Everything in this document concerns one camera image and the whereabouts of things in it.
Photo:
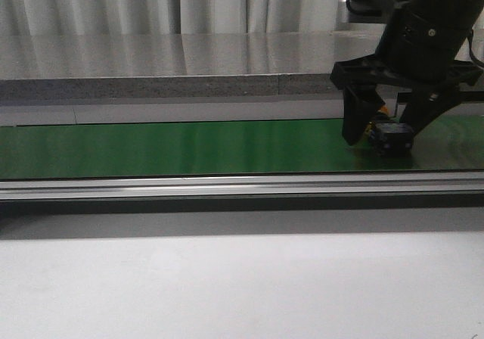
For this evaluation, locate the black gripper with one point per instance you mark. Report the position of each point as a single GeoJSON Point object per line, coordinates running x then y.
{"type": "Point", "coordinates": [415, 53]}

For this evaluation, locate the yellow mushroom push button switch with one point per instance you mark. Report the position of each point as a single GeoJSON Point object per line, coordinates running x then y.
{"type": "Point", "coordinates": [388, 137]}

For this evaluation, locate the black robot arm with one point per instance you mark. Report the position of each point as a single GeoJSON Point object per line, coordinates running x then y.
{"type": "Point", "coordinates": [453, 13]}

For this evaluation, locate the grey stone counter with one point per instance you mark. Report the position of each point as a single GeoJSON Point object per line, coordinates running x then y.
{"type": "Point", "coordinates": [55, 80]}

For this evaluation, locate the green conveyor belt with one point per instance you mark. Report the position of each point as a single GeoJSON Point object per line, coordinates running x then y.
{"type": "Point", "coordinates": [225, 148]}

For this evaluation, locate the white curtain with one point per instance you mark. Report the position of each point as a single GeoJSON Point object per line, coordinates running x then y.
{"type": "Point", "coordinates": [122, 17]}

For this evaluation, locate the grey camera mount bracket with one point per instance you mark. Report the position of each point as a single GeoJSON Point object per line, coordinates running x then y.
{"type": "Point", "coordinates": [369, 11]}

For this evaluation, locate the aluminium conveyor frame rail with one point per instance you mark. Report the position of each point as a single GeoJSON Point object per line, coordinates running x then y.
{"type": "Point", "coordinates": [286, 185]}

